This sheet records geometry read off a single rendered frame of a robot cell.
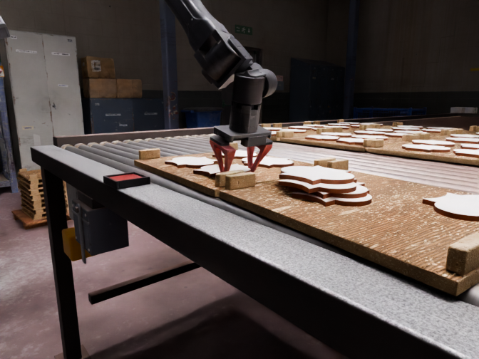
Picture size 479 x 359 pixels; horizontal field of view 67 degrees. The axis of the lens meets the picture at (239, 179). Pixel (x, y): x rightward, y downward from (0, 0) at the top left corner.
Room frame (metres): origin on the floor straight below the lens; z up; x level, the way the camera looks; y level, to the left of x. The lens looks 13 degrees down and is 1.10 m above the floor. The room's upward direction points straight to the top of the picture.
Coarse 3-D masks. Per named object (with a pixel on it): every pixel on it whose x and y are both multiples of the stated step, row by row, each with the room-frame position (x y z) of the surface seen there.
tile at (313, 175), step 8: (288, 168) 0.66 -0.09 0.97; (296, 168) 0.66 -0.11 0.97; (304, 168) 0.66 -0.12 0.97; (312, 168) 0.66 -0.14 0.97; (320, 168) 0.66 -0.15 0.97; (328, 168) 0.66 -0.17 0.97; (280, 176) 0.61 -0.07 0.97; (288, 176) 0.61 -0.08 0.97; (296, 176) 0.60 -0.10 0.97; (304, 176) 0.59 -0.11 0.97; (312, 176) 0.59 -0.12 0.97; (320, 176) 0.59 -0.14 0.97; (328, 176) 0.59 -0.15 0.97; (336, 176) 0.59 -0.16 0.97; (344, 176) 0.59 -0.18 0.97; (352, 176) 0.59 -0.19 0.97; (312, 184) 0.56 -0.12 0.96
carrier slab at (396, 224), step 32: (224, 192) 0.62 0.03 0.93; (256, 192) 0.61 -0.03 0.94; (288, 192) 0.61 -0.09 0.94; (384, 192) 0.61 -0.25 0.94; (416, 192) 0.61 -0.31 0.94; (448, 192) 0.61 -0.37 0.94; (288, 224) 0.48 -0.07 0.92; (320, 224) 0.45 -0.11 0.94; (352, 224) 0.45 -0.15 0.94; (384, 224) 0.45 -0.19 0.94; (416, 224) 0.45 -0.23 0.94; (448, 224) 0.45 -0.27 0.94; (384, 256) 0.36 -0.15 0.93; (416, 256) 0.35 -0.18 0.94; (448, 288) 0.30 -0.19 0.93
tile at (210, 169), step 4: (236, 164) 0.83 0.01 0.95; (204, 168) 0.79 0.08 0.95; (208, 168) 0.79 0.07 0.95; (212, 168) 0.78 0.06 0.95; (216, 168) 0.78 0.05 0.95; (232, 168) 0.77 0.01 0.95; (236, 168) 0.77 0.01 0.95; (240, 168) 0.76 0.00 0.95; (244, 168) 0.76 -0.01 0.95; (248, 168) 0.76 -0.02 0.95; (196, 172) 0.77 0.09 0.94; (200, 172) 0.76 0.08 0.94; (204, 172) 0.75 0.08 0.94; (208, 172) 0.74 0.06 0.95; (212, 172) 0.72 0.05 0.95; (216, 172) 0.72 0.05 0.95; (212, 176) 0.72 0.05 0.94
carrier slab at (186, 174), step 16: (144, 160) 0.95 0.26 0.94; (160, 160) 0.95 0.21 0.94; (224, 160) 0.95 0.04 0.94; (240, 160) 0.95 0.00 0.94; (176, 176) 0.76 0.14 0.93; (192, 176) 0.75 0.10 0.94; (208, 176) 0.75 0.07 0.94; (256, 176) 0.75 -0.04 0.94; (272, 176) 0.75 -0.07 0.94; (208, 192) 0.65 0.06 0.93
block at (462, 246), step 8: (464, 240) 0.33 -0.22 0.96; (472, 240) 0.33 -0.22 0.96; (448, 248) 0.32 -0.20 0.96; (456, 248) 0.31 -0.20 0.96; (464, 248) 0.31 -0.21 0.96; (472, 248) 0.31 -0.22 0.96; (448, 256) 0.32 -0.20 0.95; (456, 256) 0.31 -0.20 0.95; (464, 256) 0.31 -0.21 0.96; (472, 256) 0.31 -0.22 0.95; (448, 264) 0.31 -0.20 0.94; (456, 264) 0.31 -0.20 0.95; (464, 264) 0.30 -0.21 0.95; (472, 264) 0.31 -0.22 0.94; (456, 272) 0.31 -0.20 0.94; (464, 272) 0.30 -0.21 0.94
